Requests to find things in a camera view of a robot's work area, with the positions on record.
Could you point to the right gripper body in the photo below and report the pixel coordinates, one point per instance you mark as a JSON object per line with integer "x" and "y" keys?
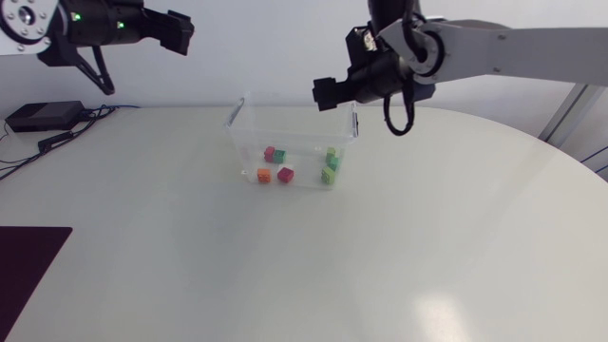
{"x": 328, "y": 93}

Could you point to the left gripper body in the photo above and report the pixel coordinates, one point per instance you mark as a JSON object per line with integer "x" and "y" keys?
{"x": 173, "y": 32}

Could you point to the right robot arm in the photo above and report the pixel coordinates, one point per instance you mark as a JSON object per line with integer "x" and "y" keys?
{"x": 522, "y": 52}

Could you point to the clear plastic container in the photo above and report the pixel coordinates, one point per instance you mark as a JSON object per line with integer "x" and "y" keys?
{"x": 294, "y": 124}

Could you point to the light green toy brick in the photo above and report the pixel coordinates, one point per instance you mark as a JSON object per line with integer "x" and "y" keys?
{"x": 328, "y": 175}
{"x": 331, "y": 152}

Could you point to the dark green toy brick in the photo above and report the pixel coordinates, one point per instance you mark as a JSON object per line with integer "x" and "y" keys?
{"x": 279, "y": 156}

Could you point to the red toy brick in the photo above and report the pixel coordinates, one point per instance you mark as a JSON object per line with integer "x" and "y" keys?
{"x": 285, "y": 175}
{"x": 269, "y": 153}

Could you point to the orange toy brick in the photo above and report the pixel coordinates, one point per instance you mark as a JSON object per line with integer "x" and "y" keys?
{"x": 264, "y": 176}

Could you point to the black power brick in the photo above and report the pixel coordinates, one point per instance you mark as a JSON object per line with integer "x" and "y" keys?
{"x": 45, "y": 116}

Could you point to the dark mat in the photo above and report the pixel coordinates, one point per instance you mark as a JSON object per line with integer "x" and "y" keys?
{"x": 24, "y": 266}

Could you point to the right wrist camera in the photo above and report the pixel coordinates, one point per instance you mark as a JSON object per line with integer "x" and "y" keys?
{"x": 357, "y": 45}

